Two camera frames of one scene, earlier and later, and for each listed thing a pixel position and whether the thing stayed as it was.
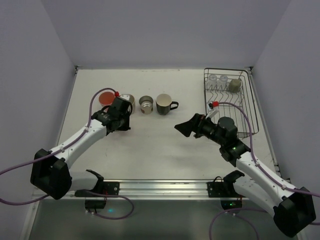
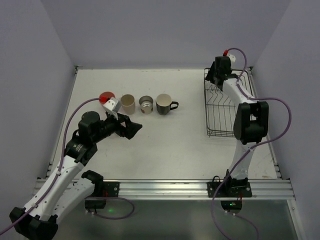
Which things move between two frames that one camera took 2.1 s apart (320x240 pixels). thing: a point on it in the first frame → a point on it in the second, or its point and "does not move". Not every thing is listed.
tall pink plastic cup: x=106 y=98 does not move
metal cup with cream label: x=146 y=103 does not move
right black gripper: x=196 y=126 → x=211 y=75
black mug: x=163 y=103 does not move
